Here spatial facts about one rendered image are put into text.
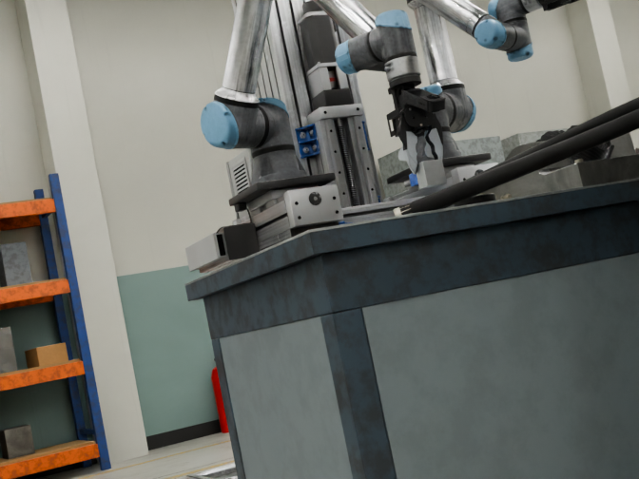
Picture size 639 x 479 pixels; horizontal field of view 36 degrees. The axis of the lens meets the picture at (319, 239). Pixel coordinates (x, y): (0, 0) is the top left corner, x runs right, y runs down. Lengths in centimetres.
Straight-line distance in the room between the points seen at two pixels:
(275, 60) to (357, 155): 37
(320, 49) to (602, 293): 135
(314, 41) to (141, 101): 501
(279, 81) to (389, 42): 72
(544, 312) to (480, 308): 12
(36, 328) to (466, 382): 583
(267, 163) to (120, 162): 506
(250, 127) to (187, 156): 527
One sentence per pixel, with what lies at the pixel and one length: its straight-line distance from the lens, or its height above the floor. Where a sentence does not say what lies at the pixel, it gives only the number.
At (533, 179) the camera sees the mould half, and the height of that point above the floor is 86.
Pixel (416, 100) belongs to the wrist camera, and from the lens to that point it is 210.
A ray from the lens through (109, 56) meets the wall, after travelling 779.
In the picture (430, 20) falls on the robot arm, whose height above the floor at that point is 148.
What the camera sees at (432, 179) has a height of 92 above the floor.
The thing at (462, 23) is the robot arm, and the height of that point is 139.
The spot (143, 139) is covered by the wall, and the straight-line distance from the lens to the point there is 766.
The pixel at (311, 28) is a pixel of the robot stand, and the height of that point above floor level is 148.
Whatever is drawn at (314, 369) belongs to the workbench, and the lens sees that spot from 157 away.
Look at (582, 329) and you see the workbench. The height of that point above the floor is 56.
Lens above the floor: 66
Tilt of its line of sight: 5 degrees up
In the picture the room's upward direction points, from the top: 11 degrees counter-clockwise
